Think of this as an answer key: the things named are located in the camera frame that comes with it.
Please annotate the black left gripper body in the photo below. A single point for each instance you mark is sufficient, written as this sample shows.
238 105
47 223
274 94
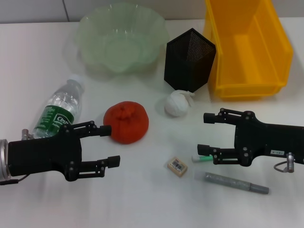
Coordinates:
42 154

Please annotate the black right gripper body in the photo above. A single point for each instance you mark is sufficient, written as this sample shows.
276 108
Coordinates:
266 140

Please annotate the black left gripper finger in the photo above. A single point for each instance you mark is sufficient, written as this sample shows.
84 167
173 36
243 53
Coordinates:
95 130
99 166

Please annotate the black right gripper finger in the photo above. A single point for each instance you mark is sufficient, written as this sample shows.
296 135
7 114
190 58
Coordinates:
221 154
225 117

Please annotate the clear green-label water bottle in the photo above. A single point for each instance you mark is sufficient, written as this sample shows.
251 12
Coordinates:
59 107

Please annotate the white paper ball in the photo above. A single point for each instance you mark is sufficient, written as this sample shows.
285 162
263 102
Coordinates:
177 104

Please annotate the green white pen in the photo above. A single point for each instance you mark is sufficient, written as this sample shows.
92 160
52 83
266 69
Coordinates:
204 158

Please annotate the grey marker pen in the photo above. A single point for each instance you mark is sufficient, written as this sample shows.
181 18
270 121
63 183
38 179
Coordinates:
228 181

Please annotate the beige eraser with barcode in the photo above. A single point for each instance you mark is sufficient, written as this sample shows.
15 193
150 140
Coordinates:
177 166

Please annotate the black mesh pen holder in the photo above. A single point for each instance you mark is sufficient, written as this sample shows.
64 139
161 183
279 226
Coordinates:
187 66

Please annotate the translucent green fruit bowl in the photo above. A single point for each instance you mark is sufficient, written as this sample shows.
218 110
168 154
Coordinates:
121 40

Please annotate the yellow plastic bin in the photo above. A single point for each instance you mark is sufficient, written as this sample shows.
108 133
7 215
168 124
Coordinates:
251 54

